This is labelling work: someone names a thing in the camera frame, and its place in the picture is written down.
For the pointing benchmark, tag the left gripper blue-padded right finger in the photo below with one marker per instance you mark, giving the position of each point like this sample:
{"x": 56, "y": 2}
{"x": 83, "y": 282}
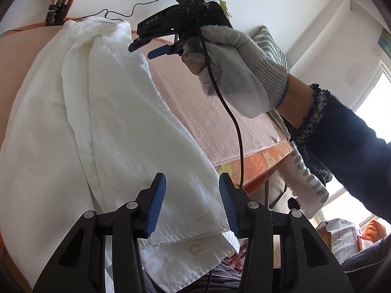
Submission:
{"x": 285, "y": 253}

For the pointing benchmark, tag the white long-sleeve shirt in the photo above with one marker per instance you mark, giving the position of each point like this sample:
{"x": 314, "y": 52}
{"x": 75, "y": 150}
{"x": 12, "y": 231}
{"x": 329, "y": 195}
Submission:
{"x": 89, "y": 130}

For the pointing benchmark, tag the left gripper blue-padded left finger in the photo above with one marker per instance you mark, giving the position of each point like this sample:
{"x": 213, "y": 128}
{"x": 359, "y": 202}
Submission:
{"x": 77, "y": 265}

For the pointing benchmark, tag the pink bed blanket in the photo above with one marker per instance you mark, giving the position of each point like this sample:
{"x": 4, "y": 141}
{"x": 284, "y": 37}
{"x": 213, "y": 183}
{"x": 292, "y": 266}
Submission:
{"x": 213, "y": 112}

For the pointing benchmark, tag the right forearm dark sleeve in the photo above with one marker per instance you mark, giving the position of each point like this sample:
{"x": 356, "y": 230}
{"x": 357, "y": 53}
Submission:
{"x": 342, "y": 141}

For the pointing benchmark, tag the right hand white glove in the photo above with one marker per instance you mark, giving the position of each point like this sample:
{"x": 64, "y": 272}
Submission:
{"x": 246, "y": 77}

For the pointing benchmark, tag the folded silver tripod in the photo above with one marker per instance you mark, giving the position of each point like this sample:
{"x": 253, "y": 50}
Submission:
{"x": 56, "y": 11}

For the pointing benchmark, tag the orange floral bed sheet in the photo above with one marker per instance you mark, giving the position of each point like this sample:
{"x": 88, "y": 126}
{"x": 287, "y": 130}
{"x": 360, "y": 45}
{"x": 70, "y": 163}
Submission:
{"x": 256, "y": 164}

